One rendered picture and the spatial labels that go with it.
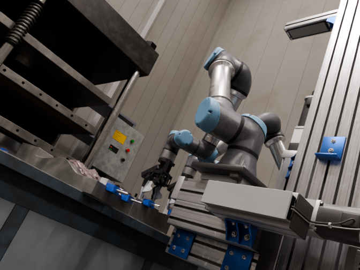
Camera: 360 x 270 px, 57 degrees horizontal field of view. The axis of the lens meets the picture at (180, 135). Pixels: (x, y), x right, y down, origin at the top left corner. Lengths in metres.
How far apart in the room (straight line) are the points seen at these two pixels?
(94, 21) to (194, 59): 4.09
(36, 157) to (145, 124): 3.92
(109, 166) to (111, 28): 0.95
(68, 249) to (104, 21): 1.48
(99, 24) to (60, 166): 1.16
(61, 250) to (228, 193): 0.69
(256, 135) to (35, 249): 0.86
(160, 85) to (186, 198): 4.47
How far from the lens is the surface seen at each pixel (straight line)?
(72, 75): 2.26
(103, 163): 2.40
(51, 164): 1.43
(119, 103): 2.31
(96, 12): 2.29
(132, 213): 1.49
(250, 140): 1.17
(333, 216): 0.93
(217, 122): 1.13
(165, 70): 5.68
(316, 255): 1.10
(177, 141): 1.46
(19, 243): 1.27
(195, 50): 6.27
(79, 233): 1.36
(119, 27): 2.36
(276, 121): 1.78
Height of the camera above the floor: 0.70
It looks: 20 degrees up
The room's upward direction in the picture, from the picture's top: 24 degrees clockwise
